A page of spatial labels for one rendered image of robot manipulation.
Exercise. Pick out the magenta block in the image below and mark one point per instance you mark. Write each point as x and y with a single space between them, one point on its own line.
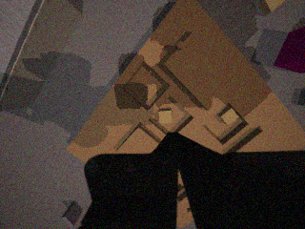
292 54

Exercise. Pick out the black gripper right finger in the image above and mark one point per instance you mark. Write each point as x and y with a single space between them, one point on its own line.
212 180

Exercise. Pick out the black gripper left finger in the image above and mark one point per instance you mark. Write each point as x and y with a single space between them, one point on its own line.
154 174

